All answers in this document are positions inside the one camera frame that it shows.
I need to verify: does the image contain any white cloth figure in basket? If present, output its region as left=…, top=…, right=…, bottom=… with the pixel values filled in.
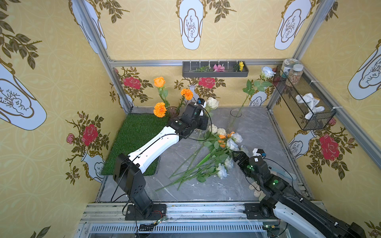
left=295, top=93, right=325, bottom=120

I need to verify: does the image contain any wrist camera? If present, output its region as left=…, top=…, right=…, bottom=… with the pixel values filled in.
left=253, top=148, right=266, bottom=158
left=196, top=98, right=206, bottom=108

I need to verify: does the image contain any green artificial grass mat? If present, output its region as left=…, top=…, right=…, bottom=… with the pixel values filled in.
left=102, top=114, right=169, bottom=175

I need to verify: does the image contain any purple ribbed glass vase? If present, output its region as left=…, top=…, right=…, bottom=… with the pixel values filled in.
left=166, top=107, right=180, bottom=118

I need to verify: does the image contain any orange carnation flower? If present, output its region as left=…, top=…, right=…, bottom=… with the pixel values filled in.
left=153, top=102, right=167, bottom=118

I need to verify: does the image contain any grey wall shelf tray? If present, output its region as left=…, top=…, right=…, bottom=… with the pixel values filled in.
left=182, top=60, right=249, bottom=78

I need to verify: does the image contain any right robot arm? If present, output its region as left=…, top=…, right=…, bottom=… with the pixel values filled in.
left=232, top=151, right=366, bottom=238

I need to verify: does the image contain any black wire basket shelf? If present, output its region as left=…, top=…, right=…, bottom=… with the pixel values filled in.
left=273, top=65, right=336, bottom=131

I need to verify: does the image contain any cream rose single stem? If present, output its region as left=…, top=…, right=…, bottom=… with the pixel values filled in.
left=206, top=97, right=219, bottom=111

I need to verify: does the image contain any jar with white lid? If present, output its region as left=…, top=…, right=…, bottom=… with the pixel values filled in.
left=286, top=64, right=304, bottom=87

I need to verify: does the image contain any beige work glove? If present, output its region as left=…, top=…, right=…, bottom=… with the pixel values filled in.
left=249, top=182, right=266, bottom=200

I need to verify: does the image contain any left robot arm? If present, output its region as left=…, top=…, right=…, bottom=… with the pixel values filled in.
left=113, top=98, right=210, bottom=219

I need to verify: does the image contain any orange marigold flower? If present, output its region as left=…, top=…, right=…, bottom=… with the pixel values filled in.
left=177, top=89, right=193, bottom=113

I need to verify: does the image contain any jar with patterned lid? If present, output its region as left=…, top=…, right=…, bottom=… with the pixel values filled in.
left=281, top=58, right=299, bottom=78

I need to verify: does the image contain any orange rose flower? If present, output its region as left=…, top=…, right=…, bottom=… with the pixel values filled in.
left=154, top=77, right=170, bottom=109

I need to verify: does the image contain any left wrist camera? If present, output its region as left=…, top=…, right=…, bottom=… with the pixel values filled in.
left=196, top=98, right=206, bottom=108

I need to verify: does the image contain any white rose lower pile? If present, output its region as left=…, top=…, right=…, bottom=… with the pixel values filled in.
left=224, top=157, right=234, bottom=170

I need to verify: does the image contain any cream rose flower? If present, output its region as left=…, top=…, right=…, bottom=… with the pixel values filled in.
left=207, top=124, right=227, bottom=136

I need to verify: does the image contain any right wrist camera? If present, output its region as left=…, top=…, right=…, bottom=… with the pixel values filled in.
left=253, top=148, right=266, bottom=158

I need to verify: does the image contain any yellow flower on shelf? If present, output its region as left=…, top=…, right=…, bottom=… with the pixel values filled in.
left=238, top=61, right=244, bottom=71

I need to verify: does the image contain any clear glass vase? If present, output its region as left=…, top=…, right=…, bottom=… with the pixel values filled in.
left=228, top=108, right=242, bottom=132

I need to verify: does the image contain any white rose flower large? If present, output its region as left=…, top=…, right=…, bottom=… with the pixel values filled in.
left=231, top=133, right=243, bottom=143

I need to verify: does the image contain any pink flower on shelf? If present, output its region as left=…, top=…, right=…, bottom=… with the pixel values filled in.
left=213, top=64, right=225, bottom=72

